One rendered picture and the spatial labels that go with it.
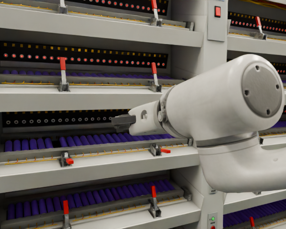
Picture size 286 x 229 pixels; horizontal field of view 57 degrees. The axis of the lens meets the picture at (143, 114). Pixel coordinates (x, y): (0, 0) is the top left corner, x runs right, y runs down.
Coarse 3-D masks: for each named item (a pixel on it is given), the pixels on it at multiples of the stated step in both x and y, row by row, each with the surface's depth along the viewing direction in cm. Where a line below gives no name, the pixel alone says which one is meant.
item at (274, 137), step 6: (282, 114) 127; (282, 120) 125; (276, 126) 115; (282, 126) 117; (258, 132) 106; (264, 132) 107; (270, 132) 109; (276, 132) 111; (282, 132) 111; (258, 138) 98; (264, 138) 104; (270, 138) 106; (276, 138) 107; (282, 138) 107; (264, 144) 99; (270, 144) 99; (276, 144) 101; (282, 144) 102
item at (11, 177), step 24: (0, 144) 74; (192, 144) 89; (0, 168) 64; (24, 168) 65; (48, 168) 66; (72, 168) 68; (96, 168) 71; (120, 168) 74; (144, 168) 78; (168, 168) 82; (0, 192) 62
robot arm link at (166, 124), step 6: (168, 90) 40; (162, 96) 40; (162, 102) 39; (162, 108) 40; (162, 114) 38; (162, 120) 38; (168, 120) 38; (168, 126) 39; (168, 132) 40; (174, 132) 39; (180, 138) 41; (186, 138) 40
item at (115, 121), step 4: (124, 116) 46; (128, 116) 46; (132, 116) 46; (112, 120) 46; (116, 120) 46; (120, 120) 46; (124, 120) 46; (128, 120) 46; (132, 120) 46; (112, 124) 47; (116, 124) 47
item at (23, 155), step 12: (96, 144) 76; (108, 144) 77; (120, 144) 78; (132, 144) 80; (144, 144) 82; (168, 144) 86; (180, 144) 88; (0, 156) 64; (12, 156) 66; (24, 156) 67; (36, 156) 68; (48, 156) 70; (84, 156) 72
